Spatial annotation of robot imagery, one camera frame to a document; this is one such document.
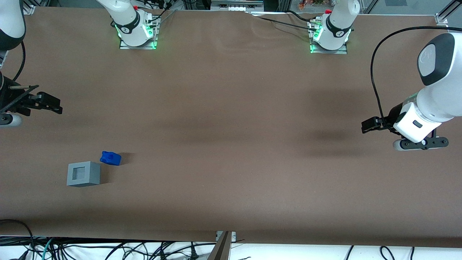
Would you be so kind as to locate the grey metal post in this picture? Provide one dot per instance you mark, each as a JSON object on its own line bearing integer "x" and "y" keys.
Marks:
{"x": 221, "y": 249}

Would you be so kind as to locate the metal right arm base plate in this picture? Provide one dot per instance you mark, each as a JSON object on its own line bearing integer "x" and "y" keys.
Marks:
{"x": 139, "y": 46}

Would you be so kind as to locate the aluminium frame profile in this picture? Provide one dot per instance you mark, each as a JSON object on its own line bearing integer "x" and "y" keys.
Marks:
{"x": 447, "y": 12}

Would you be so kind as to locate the blue plastic part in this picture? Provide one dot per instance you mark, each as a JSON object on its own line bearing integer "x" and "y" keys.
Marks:
{"x": 111, "y": 158}

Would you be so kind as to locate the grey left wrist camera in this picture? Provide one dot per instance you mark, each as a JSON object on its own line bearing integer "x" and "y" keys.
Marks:
{"x": 422, "y": 143}

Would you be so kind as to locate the white power strip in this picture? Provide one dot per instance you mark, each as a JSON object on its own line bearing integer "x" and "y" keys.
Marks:
{"x": 236, "y": 5}

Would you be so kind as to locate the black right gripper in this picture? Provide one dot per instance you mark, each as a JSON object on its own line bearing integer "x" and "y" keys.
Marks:
{"x": 10, "y": 98}

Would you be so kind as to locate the brown table cover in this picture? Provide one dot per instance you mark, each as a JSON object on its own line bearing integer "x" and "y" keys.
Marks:
{"x": 231, "y": 126}

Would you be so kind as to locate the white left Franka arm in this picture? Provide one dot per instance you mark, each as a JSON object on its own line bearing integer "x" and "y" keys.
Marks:
{"x": 440, "y": 97}

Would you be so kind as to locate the silver corner bracket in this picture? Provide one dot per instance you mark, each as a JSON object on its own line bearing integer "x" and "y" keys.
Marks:
{"x": 29, "y": 9}

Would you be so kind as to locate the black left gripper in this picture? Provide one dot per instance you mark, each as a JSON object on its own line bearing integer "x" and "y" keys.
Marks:
{"x": 393, "y": 116}

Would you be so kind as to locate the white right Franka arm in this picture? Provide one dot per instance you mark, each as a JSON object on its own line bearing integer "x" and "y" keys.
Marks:
{"x": 126, "y": 18}

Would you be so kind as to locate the gray square base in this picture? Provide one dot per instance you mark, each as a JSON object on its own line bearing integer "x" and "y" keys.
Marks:
{"x": 92, "y": 177}

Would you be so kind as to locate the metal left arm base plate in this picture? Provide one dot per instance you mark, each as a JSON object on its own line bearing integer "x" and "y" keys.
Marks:
{"x": 339, "y": 51}

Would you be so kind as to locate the black plug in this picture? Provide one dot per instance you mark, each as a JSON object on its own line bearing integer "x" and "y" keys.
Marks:
{"x": 20, "y": 255}

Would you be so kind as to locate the silver table edge bracket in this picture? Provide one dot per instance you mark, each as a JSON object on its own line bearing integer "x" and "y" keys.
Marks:
{"x": 234, "y": 235}

